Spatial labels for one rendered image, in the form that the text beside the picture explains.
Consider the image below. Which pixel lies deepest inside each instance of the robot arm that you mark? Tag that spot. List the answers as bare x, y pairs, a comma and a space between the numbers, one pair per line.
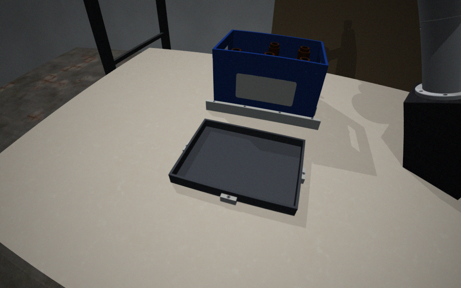
440, 32

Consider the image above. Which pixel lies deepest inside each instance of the dark blue crate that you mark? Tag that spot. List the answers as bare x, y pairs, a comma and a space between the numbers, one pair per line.
280, 83

